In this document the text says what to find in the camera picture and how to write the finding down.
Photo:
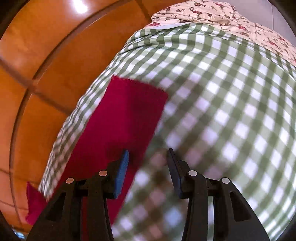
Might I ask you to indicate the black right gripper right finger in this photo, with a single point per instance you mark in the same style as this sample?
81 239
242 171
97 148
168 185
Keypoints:
234 219

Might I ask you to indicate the dark red garment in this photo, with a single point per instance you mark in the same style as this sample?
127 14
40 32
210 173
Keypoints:
125 119

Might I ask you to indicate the wooden wardrobe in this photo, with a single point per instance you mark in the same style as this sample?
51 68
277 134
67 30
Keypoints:
51 52

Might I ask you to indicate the green white checkered bedsheet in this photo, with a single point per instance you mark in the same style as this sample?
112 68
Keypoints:
230 112

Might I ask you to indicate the floral pink quilt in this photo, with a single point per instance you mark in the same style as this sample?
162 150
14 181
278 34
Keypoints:
225 17

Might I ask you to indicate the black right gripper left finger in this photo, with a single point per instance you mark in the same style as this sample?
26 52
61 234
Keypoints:
79 208

